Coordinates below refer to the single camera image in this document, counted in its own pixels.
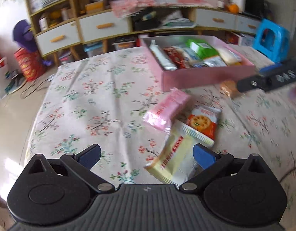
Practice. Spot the orange lotus cracker packet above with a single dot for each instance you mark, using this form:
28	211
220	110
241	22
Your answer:
204	119

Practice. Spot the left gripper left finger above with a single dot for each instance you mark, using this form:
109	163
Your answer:
79	166

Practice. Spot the orange white small packet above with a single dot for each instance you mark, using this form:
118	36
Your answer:
215	61

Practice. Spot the purple gloved right hand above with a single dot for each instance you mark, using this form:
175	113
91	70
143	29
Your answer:
292	94

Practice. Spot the pink wafer snack pack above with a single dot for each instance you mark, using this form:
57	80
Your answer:
164	112

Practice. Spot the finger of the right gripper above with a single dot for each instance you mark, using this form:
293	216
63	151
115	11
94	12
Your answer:
251	83
268	69

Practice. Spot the chocolate roll white packet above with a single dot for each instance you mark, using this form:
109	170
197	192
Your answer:
166	63

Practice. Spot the clear rice cracker pack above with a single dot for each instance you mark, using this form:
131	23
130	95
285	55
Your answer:
229	57

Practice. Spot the wooden drawer cabinet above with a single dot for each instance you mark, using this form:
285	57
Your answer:
103	25

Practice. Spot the orange fruit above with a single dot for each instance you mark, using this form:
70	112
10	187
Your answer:
233	8

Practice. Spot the pink cardboard box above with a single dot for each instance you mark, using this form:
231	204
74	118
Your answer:
194	77

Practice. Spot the floral tablecloth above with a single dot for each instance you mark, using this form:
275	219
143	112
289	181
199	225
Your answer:
103	99

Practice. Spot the green snack packet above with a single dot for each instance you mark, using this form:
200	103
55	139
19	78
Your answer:
202	48

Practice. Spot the white shopping bag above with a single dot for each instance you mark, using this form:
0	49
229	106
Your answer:
6	81

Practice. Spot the red snack packet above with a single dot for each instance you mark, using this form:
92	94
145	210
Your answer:
176	57

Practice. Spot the blue plastic stool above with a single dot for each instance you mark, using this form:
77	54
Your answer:
272	40

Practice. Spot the white blue bread packet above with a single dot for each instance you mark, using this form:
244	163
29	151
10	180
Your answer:
191	57

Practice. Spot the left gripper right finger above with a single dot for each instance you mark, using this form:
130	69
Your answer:
213	166

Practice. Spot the black microwave oven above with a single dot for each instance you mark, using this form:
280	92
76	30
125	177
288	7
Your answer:
257	8

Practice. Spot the purple plush toy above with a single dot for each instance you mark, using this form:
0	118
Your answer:
24	38

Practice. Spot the pink cloth cover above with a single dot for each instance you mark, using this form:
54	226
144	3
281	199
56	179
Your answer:
124	8

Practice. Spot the brown wafer cracker stack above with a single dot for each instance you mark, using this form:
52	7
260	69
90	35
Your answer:
229	89

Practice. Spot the cream white snack packet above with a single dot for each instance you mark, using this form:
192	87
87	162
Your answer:
176	164

